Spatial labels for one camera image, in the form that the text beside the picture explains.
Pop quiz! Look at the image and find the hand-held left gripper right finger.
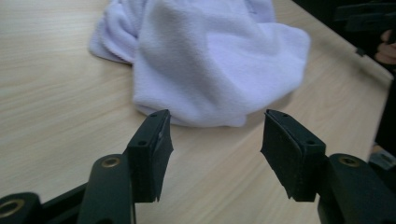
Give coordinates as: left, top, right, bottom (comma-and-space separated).
261, 108, 327, 203

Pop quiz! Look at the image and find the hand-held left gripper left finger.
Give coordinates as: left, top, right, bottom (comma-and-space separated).
126, 108, 175, 203

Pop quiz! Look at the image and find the lavender printed fleece cloth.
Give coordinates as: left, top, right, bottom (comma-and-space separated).
88, 0, 312, 129

